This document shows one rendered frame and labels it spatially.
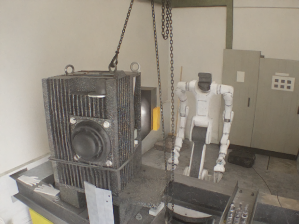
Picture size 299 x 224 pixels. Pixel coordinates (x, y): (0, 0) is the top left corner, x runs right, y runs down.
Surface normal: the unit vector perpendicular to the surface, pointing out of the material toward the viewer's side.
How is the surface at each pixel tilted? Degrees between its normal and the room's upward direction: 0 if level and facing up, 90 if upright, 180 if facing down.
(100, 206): 90
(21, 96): 90
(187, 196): 90
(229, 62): 90
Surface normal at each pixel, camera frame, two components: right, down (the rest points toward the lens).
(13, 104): 0.87, 0.14
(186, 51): -0.50, 0.23
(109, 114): -0.30, 0.25
